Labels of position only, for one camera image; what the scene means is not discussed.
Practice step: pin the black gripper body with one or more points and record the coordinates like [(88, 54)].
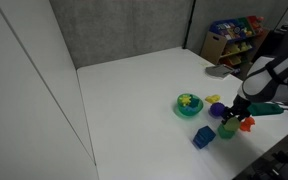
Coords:
[(241, 104)]

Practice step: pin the lime green block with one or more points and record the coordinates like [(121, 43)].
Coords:
[(232, 124)]

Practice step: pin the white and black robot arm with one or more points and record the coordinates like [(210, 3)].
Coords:
[(262, 83)]

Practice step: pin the dark green block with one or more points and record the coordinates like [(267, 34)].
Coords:
[(224, 132)]

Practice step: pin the blue block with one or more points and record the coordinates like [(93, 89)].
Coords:
[(204, 137)]

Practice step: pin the orange animal toy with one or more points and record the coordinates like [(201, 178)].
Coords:
[(247, 124)]

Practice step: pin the purple bumpy ball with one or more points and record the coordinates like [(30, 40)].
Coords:
[(217, 109)]

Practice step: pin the yellow bear toy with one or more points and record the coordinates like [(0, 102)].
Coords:
[(212, 98)]

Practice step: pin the teal rubber toy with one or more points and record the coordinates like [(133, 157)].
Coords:
[(195, 101)]

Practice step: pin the light blue rubber toy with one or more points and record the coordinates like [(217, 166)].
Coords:
[(191, 109)]

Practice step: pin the yellow spiky toy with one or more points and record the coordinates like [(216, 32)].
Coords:
[(185, 99)]

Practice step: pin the green plastic bowl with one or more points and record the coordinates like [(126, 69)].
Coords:
[(180, 111)]

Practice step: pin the toy shelf with colourful bins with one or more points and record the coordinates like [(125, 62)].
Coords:
[(232, 36)]

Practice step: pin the green wrist camera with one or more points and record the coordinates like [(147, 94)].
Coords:
[(265, 109)]

